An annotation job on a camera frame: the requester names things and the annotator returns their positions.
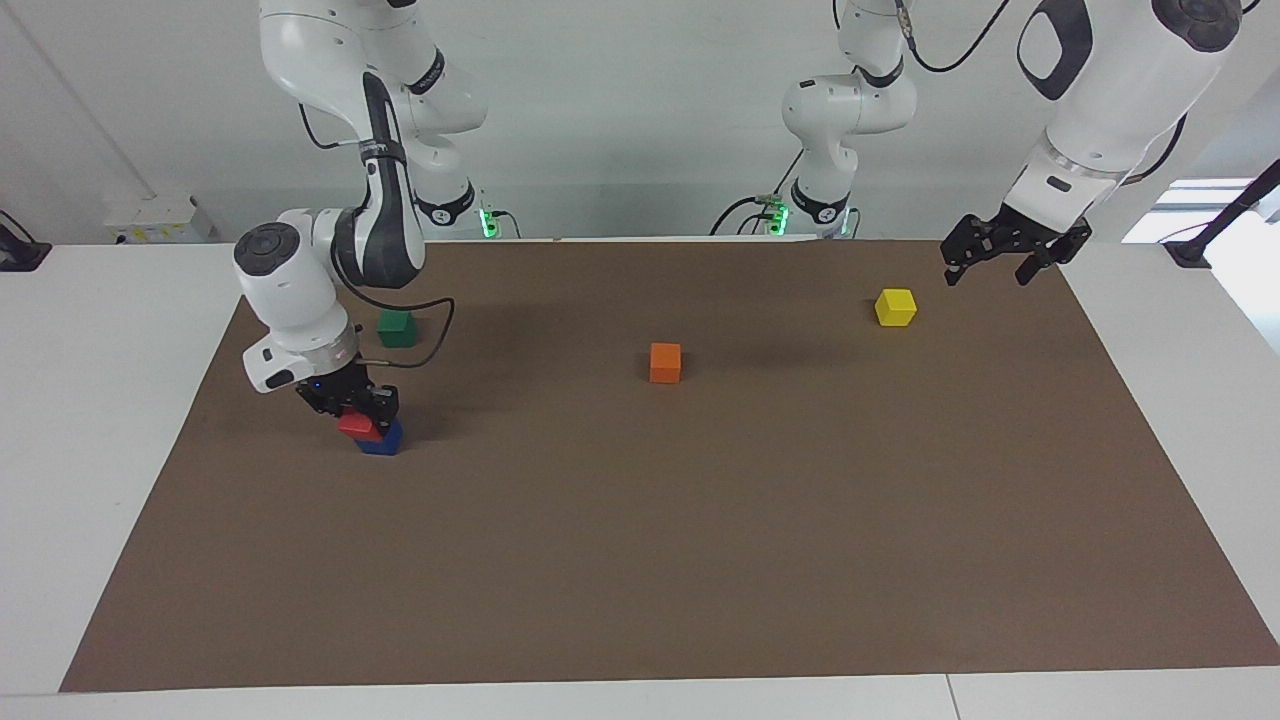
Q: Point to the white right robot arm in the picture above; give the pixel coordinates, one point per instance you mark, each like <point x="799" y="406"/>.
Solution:
<point x="300" y="290"/>

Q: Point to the red wooden block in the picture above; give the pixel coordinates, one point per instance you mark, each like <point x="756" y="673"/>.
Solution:
<point x="358" y="425"/>

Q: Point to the blue wooden block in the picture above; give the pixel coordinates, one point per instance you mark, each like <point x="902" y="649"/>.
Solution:
<point x="385" y="445"/>

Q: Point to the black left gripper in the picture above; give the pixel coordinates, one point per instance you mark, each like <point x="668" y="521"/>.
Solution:
<point x="1030" y="232"/>

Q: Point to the white wall box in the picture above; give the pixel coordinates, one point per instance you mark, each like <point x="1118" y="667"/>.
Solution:
<point x="160" y="220"/>

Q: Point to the green wooden block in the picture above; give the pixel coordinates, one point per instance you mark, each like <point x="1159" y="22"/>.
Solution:
<point x="395" y="330"/>

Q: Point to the orange wooden block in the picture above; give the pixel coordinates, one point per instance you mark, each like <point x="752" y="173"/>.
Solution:
<point x="665" y="365"/>

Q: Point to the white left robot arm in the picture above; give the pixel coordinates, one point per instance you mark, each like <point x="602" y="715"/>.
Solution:
<point x="1110" y="90"/>

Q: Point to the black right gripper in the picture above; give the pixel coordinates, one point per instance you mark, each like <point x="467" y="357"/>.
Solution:
<point x="340" y="385"/>

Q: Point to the black table clamp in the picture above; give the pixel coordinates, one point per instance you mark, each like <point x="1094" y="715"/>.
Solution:
<point x="22" y="252"/>

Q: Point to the brown table mat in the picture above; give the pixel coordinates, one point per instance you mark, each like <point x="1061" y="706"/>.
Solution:
<point x="700" y="550"/>

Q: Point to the green lit base connector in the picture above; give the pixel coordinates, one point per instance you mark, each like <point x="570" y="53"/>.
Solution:
<point x="488" y="222"/>
<point x="778" y="215"/>

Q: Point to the black camera stand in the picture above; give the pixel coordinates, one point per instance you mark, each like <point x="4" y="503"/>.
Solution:
<point x="1215" y="225"/>

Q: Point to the yellow wooden block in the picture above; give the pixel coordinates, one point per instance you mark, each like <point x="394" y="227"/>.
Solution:
<point x="896" y="308"/>

